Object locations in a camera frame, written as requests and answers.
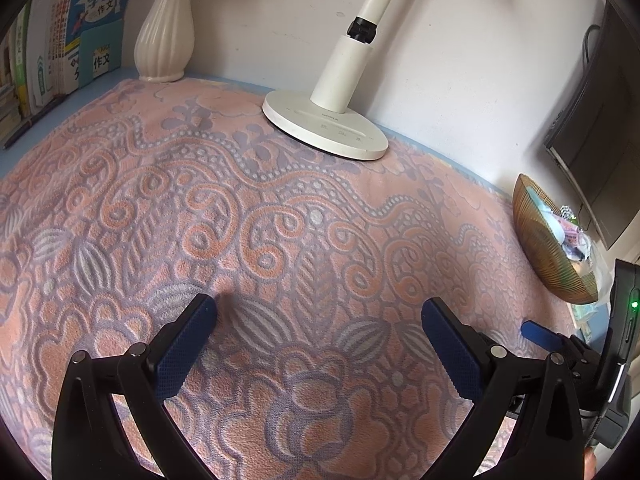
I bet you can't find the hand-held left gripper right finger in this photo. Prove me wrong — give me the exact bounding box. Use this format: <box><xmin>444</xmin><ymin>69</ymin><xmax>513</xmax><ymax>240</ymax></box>
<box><xmin>421</xmin><ymin>297</ymin><xmax>588</xmax><ymax>480</ymax></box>

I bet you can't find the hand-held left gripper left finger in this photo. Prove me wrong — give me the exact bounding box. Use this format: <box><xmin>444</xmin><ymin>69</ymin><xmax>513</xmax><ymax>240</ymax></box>
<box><xmin>51</xmin><ymin>294</ymin><xmax>218</xmax><ymax>480</ymax></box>

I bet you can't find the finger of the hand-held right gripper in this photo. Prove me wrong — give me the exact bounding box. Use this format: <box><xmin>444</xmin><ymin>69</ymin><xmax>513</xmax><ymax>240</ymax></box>
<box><xmin>520</xmin><ymin>320</ymin><xmax>608</xmax><ymax>413</ymax></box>

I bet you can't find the amber ribbed glass bowl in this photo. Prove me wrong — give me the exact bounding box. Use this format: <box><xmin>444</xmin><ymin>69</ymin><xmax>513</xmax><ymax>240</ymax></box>
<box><xmin>512</xmin><ymin>173</ymin><xmax>598</xmax><ymax>304</ymax></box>

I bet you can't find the person's right hand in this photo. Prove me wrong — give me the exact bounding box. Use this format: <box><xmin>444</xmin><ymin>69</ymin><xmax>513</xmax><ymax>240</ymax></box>
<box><xmin>582</xmin><ymin>447</ymin><xmax>601</xmax><ymax>480</ymax></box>

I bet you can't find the clear plastic bag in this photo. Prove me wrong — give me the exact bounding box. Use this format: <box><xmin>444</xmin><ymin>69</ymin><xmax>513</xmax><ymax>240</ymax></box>
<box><xmin>572</xmin><ymin>240</ymin><xmax>621</xmax><ymax>331</ymax></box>

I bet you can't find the pink patterned blanket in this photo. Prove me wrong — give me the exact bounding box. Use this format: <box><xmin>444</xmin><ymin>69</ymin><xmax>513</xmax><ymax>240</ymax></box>
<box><xmin>0</xmin><ymin>77</ymin><xmax>608</xmax><ymax>480</ymax></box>

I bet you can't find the black monitor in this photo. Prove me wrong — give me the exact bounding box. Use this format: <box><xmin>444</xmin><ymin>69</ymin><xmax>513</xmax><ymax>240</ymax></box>
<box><xmin>544</xmin><ymin>2</ymin><xmax>640</xmax><ymax>251</ymax></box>

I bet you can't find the dark pen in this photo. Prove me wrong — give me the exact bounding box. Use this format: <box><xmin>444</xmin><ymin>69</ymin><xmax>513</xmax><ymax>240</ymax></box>
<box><xmin>2</xmin><ymin>95</ymin><xmax>68</xmax><ymax>151</ymax></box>

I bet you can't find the white desk lamp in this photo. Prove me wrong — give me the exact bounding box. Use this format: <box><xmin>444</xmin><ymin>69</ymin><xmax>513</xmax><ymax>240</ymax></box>
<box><xmin>262</xmin><ymin>0</ymin><xmax>390</xmax><ymax>162</ymax></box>

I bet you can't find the white ribbed vase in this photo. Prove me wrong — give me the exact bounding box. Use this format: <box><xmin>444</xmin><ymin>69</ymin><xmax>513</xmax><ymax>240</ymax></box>
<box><xmin>133</xmin><ymin>0</ymin><xmax>196</xmax><ymax>82</ymax></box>

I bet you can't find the row of books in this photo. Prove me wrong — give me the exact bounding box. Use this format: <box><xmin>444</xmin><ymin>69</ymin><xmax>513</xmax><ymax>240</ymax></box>
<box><xmin>0</xmin><ymin>0</ymin><xmax>136</xmax><ymax>136</ymax></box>

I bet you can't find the black monitor cable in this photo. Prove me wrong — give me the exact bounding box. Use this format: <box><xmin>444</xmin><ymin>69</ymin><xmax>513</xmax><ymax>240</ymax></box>
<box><xmin>582</xmin><ymin>24</ymin><xmax>603</xmax><ymax>68</ymax></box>

